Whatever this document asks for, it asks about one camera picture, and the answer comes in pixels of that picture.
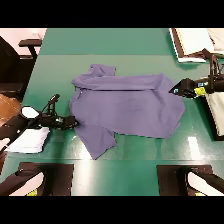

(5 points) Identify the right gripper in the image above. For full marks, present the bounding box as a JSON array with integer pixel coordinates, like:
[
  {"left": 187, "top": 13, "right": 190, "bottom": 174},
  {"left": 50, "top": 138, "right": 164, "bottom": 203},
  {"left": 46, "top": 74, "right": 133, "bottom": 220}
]
[{"left": 168, "top": 77, "right": 202, "bottom": 100}]

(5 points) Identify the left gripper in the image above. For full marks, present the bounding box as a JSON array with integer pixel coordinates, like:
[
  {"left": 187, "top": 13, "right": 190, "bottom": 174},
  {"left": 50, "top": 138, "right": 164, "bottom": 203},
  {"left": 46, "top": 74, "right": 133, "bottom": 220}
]
[{"left": 52, "top": 114, "right": 80, "bottom": 132}]

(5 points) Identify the purple T-shirt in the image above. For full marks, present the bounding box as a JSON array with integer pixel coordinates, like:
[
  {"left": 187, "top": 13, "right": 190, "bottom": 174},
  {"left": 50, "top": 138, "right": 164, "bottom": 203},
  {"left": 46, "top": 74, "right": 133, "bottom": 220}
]
[{"left": 68, "top": 63, "right": 186, "bottom": 161}]

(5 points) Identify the white garment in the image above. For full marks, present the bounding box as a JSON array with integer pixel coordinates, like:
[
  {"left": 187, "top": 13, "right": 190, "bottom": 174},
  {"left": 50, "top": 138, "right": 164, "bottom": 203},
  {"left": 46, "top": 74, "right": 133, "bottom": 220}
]
[
  {"left": 169, "top": 27, "right": 215, "bottom": 64},
  {"left": 206, "top": 27, "right": 224, "bottom": 56},
  {"left": 203, "top": 91, "right": 224, "bottom": 141},
  {"left": 5, "top": 126, "right": 51, "bottom": 155}
]

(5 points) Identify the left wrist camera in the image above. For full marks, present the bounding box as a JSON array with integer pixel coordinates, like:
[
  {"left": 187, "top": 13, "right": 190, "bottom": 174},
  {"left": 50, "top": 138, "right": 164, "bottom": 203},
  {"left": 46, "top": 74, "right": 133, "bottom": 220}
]
[{"left": 41, "top": 93, "right": 61, "bottom": 117}]

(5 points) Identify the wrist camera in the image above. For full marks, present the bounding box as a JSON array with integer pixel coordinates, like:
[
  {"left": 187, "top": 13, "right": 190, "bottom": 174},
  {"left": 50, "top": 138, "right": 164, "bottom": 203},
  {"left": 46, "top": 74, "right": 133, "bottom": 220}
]
[
  {"left": 200, "top": 48, "right": 224, "bottom": 81},
  {"left": 41, "top": 93, "right": 61, "bottom": 117}
]

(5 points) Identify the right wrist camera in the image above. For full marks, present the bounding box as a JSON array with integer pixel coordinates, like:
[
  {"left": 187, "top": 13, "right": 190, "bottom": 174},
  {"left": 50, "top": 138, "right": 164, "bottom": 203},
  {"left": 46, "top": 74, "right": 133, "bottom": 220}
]
[{"left": 200, "top": 48, "right": 224, "bottom": 81}]

